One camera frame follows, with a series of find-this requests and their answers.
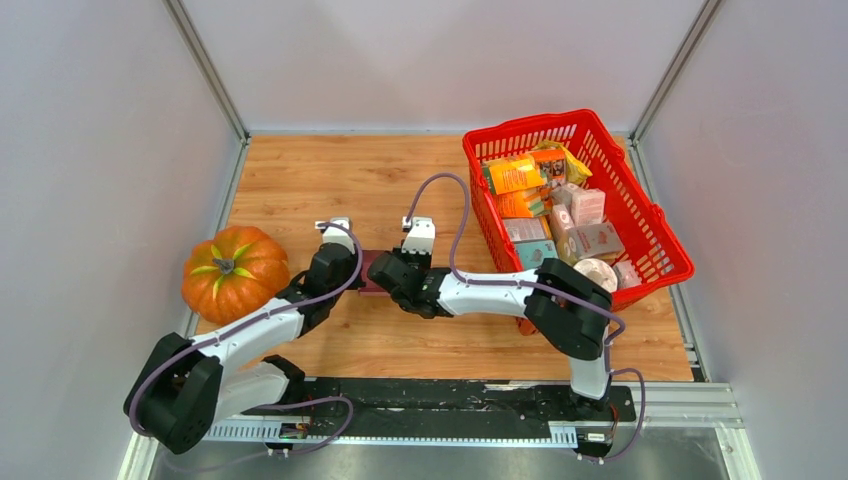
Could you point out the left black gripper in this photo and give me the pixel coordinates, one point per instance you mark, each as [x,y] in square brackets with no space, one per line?
[353,261]

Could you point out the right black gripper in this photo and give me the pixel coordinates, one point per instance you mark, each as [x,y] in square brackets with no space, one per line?
[426,258]

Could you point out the pink paper box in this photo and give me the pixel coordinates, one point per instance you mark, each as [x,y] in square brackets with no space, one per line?
[376,274]

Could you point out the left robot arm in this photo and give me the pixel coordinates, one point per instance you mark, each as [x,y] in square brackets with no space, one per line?
[189,384]

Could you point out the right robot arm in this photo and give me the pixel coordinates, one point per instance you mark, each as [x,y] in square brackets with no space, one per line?
[568,309]

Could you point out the teal box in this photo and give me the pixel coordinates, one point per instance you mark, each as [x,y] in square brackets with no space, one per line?
[532,254]

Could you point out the orange snack box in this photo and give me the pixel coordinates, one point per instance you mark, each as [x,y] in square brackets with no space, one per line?
[511,174]

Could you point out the pink small box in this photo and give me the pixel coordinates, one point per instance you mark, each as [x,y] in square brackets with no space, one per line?
[588,206]

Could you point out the orange pumpkin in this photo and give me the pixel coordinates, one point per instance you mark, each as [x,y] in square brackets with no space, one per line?
[234,274]

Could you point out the pink white carton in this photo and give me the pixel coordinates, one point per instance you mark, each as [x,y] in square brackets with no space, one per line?
[592,241]

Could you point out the white tape roll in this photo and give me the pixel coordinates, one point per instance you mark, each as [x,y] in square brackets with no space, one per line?
[599,272]

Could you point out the yellow snack bag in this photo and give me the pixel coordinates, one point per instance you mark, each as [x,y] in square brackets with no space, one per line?
[559,164]

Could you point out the red plastic basket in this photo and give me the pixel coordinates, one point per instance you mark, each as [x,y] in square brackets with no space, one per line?
[649,242]

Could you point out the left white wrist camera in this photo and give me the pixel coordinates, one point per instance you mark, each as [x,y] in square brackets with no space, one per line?
[337,231]

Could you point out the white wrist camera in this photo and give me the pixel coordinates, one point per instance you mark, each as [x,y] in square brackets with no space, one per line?
[337,231]
[420,235]

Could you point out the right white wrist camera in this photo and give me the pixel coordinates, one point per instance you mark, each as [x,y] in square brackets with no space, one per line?
[420,235]

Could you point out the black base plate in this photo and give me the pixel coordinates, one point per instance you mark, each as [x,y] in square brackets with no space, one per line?
[452,409]

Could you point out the aluminium frame rail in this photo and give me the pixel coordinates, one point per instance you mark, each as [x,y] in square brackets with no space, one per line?
[676,405]

